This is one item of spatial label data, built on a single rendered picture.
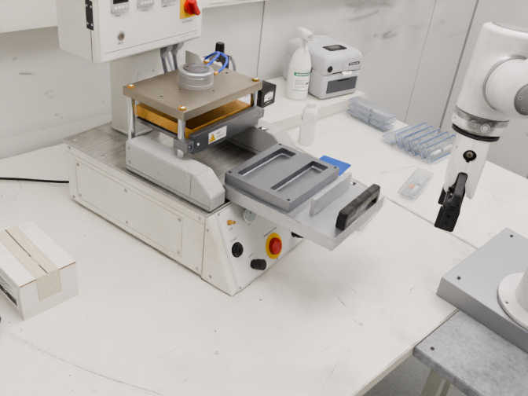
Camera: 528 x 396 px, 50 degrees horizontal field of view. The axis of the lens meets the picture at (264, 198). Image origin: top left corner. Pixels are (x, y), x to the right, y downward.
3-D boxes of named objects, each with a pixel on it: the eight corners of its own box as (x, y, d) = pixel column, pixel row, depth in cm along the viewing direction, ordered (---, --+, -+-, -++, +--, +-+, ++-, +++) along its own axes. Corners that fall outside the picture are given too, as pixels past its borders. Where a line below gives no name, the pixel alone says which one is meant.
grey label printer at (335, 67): (280, 78, 225) (285, 36, 216) (317, 72, 236) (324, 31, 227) (321, 102, 209) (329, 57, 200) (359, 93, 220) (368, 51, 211)
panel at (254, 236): (237, 291, 124) (214, 213, 119) (310, 233, 146) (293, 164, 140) (244, 292, 123) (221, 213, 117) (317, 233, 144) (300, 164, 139)
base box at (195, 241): (70, 201, 147) (64, 141, 138) (172, 154, 174) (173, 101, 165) (231, 298, 123) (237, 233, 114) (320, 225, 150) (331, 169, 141)
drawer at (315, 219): (214, 196, 123) (215, 164, 119) (272, 161, 139) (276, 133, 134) (331, 254, 109) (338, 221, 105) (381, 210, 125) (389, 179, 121)
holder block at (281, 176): (224, 182, 121) (225, 171, 119) (277, 152, 135) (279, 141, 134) (287, 213, 113) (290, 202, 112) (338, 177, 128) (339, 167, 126)
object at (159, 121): (135, 121, 130) (135, 81, 125) (200, 96, 146) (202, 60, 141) (192, 147, 122) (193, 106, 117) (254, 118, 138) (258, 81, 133)
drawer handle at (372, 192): (334, 227, 111) (338, 210, 109) (369, 197, 122) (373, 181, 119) (343, 231, 110) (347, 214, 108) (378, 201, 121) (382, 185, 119)
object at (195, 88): (104, 115, 131) (101, 60, 124) (195, 83, 153) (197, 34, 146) (182, 152, 120) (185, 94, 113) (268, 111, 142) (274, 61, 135)
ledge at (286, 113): (137, 123, 189) (137, 111, 187) (309, 79, 241) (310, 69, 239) (192, 160, 172) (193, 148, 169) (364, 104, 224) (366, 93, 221)
